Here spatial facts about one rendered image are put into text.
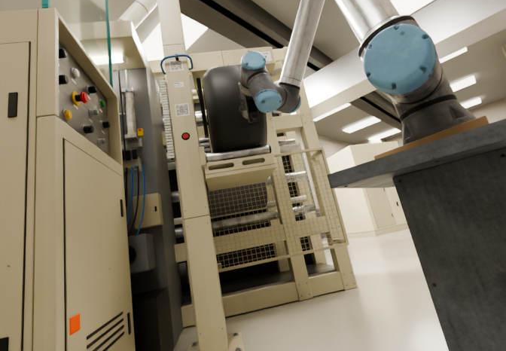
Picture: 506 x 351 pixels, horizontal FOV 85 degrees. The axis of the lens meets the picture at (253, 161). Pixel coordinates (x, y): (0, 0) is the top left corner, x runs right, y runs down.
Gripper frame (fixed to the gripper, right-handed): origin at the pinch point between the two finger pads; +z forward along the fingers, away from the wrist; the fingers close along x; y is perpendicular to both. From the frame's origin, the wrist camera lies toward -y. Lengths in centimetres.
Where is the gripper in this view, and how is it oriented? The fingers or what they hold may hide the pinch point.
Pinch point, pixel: (248, 117)
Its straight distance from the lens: 132.7
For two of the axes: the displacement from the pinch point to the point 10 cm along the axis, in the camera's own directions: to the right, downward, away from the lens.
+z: -0.8, 3.9, 9.2
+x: -9.8, 1.5, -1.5
